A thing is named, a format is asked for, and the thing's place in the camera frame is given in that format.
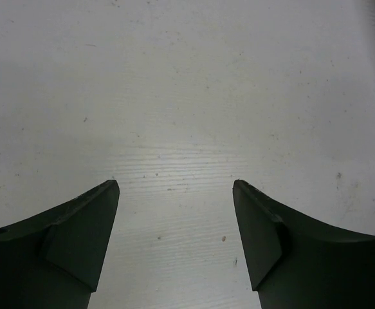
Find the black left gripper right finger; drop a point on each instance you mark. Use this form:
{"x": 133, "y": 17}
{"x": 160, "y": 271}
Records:
{"x": 296, "y": 261}

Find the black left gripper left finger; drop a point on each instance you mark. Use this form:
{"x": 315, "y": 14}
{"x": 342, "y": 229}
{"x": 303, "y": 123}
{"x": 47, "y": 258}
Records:
{"x": 54, "y": 259}

